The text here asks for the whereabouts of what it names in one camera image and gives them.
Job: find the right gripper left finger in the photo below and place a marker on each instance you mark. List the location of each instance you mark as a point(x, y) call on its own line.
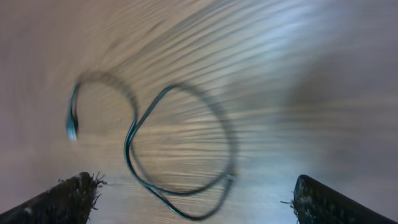
point(69, 202)

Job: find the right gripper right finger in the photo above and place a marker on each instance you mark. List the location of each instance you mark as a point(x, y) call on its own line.
point(316, 203)

